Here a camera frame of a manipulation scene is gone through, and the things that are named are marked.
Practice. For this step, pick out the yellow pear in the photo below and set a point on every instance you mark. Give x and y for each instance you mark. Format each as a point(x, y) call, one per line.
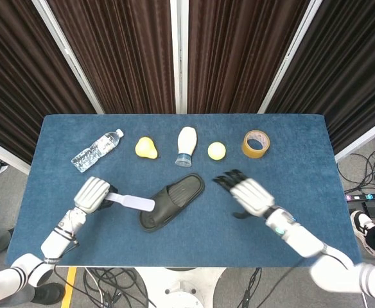
point(145, 149)

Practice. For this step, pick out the yellow ball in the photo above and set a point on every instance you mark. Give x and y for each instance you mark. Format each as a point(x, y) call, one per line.
point(216, 151)

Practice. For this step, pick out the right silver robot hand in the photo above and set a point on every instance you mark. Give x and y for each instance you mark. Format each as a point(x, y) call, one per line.
point(250, 195)

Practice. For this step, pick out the brown pleated screen panel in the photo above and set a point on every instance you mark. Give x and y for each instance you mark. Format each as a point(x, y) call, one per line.
point(354, 70)
point(126, 48)
point(239, 48)
point(14, 70)

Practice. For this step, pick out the black power strip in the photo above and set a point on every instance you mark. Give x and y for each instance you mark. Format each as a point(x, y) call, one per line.
point(367, 196)

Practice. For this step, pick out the black rubber slipper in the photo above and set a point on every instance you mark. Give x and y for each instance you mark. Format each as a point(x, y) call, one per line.
point(174, 195)

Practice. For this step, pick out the clear plastic water bottle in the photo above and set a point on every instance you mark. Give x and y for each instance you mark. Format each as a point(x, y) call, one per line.
point(94, 152)

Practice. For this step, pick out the white and black sneaker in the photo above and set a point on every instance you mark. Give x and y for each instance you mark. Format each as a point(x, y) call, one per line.
point(362, 224)

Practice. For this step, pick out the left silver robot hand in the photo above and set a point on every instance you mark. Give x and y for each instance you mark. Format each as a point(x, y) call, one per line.
point(92, 194)

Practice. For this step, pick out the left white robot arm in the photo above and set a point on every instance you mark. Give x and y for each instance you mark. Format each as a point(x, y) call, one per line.
point(56, 239)

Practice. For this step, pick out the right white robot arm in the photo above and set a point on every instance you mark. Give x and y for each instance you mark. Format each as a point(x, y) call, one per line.
point(306, 240)

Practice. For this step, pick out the white brush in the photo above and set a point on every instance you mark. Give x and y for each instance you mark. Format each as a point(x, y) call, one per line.
point(136, 202)

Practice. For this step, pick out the white squeeze bottle clear cap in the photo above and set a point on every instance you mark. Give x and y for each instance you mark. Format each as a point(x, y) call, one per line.
point(187, 141)

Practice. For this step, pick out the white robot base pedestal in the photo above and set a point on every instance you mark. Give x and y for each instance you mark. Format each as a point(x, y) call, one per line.
point(181, 288)

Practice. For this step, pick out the blue table mat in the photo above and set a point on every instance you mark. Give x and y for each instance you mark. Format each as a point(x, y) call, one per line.
point(190, 247)

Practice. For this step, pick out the brown packing tape roll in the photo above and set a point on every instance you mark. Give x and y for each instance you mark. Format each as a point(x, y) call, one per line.
point(255, 152)

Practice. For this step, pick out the black shoe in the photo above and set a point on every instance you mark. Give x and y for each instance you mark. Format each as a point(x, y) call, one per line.
point(51, 292)

